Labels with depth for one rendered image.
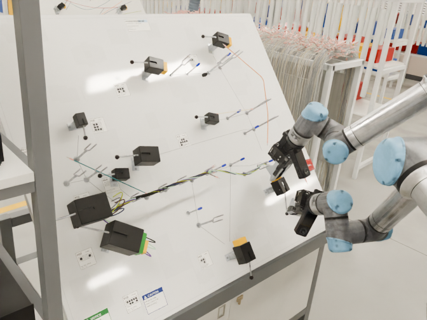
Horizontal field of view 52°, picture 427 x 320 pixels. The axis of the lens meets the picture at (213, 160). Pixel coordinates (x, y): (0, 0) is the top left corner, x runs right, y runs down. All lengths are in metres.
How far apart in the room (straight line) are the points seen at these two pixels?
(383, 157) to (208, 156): 0.69
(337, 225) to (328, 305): 1.54
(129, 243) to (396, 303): 2.21
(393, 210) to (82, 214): 0.87
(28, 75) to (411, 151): 0.83
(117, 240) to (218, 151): 0.61
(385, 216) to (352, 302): 1.63
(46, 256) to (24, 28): 0.47
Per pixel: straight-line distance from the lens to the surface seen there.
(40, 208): 0.95
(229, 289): 1.54
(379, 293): 3.15
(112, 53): 1.57
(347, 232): 1.43
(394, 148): 1.10
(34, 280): 1.69
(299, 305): 2.16
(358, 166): 4.55
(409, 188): 1.10
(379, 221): 1.44
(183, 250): 1.45
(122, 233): 1.20
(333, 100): 2.71
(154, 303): 1.39
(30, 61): 0.84
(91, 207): 1.19
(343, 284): 3.11
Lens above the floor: 1.85
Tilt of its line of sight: 24 degrees down
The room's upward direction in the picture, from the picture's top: 5 degrees clockwise
